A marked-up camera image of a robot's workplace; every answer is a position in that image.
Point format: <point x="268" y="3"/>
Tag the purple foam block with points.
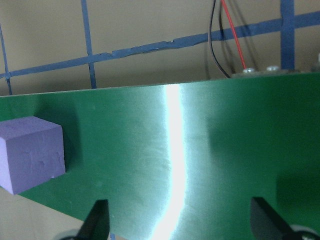
<point x="30" y="155"/>

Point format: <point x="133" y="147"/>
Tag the green belt conveyor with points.
<point x="225" y="150"/>

